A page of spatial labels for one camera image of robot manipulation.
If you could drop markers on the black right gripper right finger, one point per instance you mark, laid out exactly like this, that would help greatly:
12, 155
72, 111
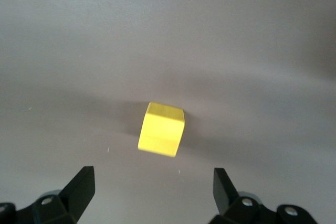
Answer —
225, 197

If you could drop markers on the yellow cube block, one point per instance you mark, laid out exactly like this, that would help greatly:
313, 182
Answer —
161, 132

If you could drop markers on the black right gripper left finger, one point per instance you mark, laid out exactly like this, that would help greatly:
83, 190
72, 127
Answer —
76, 195

